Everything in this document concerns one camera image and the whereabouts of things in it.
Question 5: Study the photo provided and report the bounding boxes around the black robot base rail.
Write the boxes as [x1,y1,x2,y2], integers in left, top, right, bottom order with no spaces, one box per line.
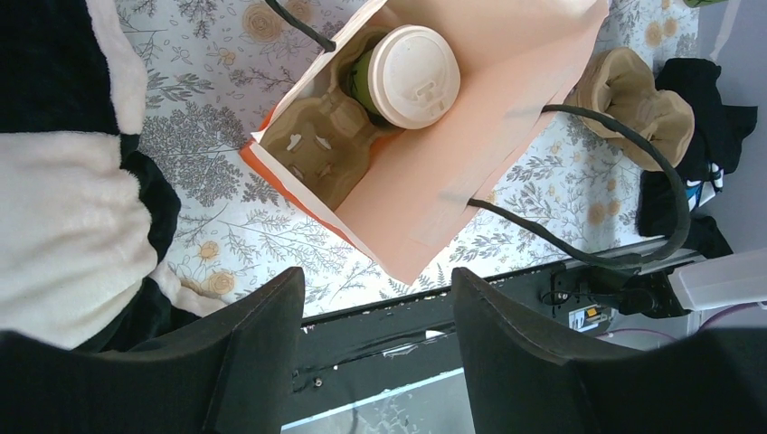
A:
[282,260,699,433]

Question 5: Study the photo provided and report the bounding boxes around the green paper coffee cup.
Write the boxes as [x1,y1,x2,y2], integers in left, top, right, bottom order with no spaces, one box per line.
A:
[347,24,462,131]

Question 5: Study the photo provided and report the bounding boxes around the orange paper gift bag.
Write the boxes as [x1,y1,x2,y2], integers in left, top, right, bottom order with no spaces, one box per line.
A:
[239,0,693,287]

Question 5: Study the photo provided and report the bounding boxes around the stack of green paper cups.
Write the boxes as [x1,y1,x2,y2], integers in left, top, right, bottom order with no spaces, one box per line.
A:
[683,0,727,8]

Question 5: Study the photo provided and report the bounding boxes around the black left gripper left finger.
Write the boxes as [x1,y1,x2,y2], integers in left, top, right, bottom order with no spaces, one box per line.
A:
[1,267,305,433]

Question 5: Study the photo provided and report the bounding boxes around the floral patterned table mat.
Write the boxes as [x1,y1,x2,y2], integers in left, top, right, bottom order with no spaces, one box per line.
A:
[113,0,702,318]

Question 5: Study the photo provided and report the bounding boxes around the black t-shirt with logo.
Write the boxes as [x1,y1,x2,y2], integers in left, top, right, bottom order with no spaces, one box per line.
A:
[656,58,758,259]

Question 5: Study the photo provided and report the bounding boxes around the brown cardboard cup carrier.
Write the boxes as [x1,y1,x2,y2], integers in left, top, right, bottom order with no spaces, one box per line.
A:
[565,47,695,167]
[260,26,401,210]

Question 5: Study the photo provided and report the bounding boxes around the black white checkered blanket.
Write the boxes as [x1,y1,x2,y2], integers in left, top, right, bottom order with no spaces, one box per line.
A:
[1,1,223,352]

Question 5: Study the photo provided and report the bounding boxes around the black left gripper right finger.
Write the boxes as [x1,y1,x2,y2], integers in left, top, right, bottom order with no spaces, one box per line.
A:
[451,268,766,433]

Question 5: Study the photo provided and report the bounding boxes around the clear white plastic cup lid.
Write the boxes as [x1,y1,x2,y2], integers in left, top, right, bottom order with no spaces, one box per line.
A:
[366,24,462,131]

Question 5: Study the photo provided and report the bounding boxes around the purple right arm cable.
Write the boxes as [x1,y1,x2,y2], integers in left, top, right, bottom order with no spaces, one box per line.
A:
[599,302,767,340]

